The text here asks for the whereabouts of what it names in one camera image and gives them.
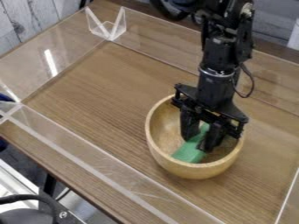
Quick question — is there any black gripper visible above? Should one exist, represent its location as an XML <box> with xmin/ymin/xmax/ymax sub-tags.
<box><xmin>172</xmin><ymin>67</ymin><xmax>248</xmax><ymax>153</ymax></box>

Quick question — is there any brown wooden bowl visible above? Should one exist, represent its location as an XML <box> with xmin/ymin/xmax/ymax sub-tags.
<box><xmin>144</xmin><ymin>95</ymin><xmax>244</xmax><ymax>179</ymax></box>

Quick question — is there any black table leg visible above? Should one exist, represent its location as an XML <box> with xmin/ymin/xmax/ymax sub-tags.
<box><xmin>42</xmin><ymin>174</ymin><xmax>57</xmax><ymax>197</ymax></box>

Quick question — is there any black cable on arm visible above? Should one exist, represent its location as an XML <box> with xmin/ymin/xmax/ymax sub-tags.
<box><xmin>232</xmin><ymin>62</ymin><xmax>255</xmax><ymax>99</ymax></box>

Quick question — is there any green rectangular block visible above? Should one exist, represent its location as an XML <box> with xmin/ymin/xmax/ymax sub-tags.
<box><xmin>172</xmin><ymin>133</ymin><xmax>205</xmax><ymax>164</ymax></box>

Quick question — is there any clear acrylic tray enclosure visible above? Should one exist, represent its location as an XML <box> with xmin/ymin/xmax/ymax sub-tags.
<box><xmin>0</xmin><ymin>0</ymin><xmax>299</xmax><ymax>224</ymax></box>

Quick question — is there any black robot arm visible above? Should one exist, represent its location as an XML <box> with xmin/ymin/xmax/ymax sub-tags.
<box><xmin>149</xmin><ymin>0</ymin><xmax>255</xmax><ymax>153</ymax></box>

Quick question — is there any metal bracket with screw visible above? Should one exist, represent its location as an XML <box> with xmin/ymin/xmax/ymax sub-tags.
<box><xmin>37</xmin><ymin>192</ymin><xmax>86</xmax><ymax>224</ymax></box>

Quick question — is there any blue object left edge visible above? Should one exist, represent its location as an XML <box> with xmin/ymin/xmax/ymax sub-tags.
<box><xmin>0</xmin><ymin>92</ymin><xmax>16</xmax><ymax>152</ymax></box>

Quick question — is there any black cable bottom left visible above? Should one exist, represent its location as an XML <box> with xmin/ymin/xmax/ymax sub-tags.
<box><xmin>0</xmin><ymin>192</ymin><xmax>54</xmax><ymax>224</ymax></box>

